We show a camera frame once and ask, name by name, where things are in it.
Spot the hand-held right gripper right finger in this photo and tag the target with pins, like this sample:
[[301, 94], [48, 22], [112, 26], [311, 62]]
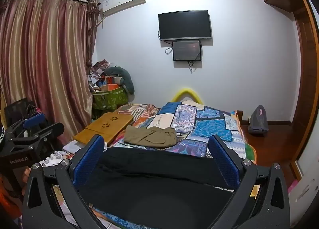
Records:
[[223, 156]]

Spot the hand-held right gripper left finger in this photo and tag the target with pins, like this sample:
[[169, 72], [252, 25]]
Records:
[[89, 155]]

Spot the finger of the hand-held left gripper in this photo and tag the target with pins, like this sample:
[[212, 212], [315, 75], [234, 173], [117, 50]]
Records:
[[44, 133], [35, 121]]

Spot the black pants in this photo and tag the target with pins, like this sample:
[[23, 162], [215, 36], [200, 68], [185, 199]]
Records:
[[154, 194]]

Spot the folded khaki pants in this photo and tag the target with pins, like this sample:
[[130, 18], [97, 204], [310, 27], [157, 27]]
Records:
[[149, 136]]

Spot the black mesh chair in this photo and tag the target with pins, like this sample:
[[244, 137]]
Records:
[[15, 109]]

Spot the white printed cloth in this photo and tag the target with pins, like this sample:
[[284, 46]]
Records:
[[57, 156]]

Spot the patchwork blanket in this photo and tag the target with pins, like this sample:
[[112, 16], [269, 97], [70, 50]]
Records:
[[211, 129]]

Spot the brown cardboard box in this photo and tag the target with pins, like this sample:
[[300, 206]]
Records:
[[104, 126]]

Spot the grey backpack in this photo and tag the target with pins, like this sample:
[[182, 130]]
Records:
[[258, 121]]

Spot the green bag with clutter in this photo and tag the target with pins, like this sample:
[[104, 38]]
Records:
[[109, 99]]

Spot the striped pink curtain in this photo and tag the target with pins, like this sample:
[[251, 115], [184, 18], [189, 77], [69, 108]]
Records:
[[44, 56]]

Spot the striped orange blanket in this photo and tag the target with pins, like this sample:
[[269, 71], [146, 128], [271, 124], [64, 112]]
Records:
[[139, 111]]

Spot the yellow foam arc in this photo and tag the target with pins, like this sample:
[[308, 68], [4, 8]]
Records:
[[187, 91]]

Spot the pile of clutter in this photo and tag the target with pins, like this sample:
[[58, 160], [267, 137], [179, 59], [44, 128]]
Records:
[[98, 74]]

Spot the grey plush pillow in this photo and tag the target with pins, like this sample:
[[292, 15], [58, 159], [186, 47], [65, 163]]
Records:
[[124, 76]]

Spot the white cabinet panel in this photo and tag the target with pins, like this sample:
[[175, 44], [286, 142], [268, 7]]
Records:
[[306, 181]]

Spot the white air conditioner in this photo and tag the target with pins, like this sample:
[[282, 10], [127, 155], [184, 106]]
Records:
[[122, 0]]

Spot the wooden bed frame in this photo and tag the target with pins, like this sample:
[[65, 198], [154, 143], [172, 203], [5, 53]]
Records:
[[239, 115]]

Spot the small black wall monitor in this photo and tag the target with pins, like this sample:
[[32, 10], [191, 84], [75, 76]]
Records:
[[187, 50]]

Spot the wooden door frame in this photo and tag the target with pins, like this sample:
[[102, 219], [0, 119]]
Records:
[[306, 56]]

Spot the black wall television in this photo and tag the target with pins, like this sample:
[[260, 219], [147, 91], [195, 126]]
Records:
[[184, 24]]

